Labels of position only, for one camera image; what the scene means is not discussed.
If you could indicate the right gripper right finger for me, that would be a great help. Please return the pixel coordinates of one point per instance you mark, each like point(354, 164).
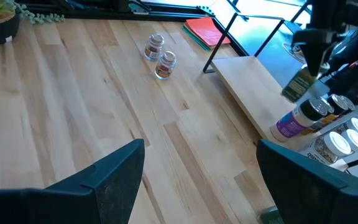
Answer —
point(315, 202)

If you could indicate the olive spice bottle black lid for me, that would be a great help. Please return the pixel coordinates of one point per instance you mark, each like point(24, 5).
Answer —
point(297, 85)

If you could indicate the red notebook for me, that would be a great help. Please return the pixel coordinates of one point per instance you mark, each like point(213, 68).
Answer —
point(207, 31)

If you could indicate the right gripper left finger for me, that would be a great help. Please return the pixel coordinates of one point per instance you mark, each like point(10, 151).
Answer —
point(73, 205)

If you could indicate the green notebook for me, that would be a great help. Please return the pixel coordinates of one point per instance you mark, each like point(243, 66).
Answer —
point(194, 35)

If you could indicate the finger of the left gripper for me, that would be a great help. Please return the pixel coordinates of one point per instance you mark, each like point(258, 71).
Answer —
point(315, 46)

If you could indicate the green box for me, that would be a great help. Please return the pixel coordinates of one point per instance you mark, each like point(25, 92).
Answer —
point(270, 217)

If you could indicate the wooden shelf black metal frame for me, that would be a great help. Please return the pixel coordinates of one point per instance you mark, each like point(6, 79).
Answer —
point(250, 87)

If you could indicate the small glass jar cork lid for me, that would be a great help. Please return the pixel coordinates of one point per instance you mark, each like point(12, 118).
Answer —
point(165, 67)
point(153, 48)

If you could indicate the garlic powder bottle purple label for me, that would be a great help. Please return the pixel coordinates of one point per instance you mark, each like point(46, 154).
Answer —
point(291, 124)

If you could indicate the orange spice bottle black lid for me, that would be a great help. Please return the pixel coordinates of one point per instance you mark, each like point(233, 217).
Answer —
point(349, 103)
point(339, 104)

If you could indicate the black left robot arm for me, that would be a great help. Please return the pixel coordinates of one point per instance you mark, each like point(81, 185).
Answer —
point(337, 12)

